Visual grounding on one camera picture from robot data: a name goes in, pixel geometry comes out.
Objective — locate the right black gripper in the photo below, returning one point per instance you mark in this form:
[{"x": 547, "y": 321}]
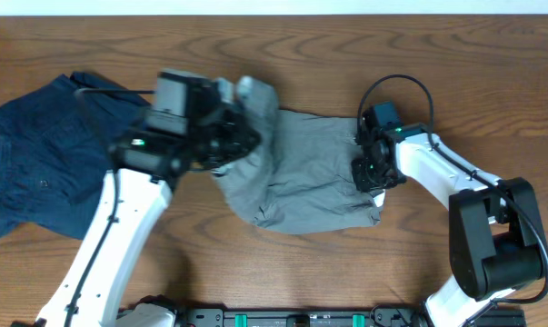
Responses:
[{"x": 362, "y": 182}]

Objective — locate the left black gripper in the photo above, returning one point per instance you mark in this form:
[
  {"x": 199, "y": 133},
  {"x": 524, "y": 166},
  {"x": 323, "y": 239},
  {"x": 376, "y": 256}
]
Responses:
[{"x": 234, "y": 126}]

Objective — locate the grey shorts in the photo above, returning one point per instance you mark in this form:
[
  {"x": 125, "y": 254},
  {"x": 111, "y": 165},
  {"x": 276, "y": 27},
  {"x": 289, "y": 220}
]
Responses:
[{"x": 299, "y": 178}]

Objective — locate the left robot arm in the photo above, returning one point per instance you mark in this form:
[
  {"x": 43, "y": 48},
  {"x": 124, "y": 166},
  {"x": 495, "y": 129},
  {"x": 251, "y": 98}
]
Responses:
[{"x": 147, "y": 163}]

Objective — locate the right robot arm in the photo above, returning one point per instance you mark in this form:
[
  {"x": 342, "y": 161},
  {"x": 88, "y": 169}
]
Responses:
[{"x": 496, "y": 240}]

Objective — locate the folded navy blue shorts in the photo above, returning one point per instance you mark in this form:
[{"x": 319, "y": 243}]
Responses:
[{"x": 51, "y": 165}]

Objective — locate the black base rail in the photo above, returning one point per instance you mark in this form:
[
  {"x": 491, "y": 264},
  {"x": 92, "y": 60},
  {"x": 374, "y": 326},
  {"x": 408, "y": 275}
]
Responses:
[{"x": 319, "y": 318}]

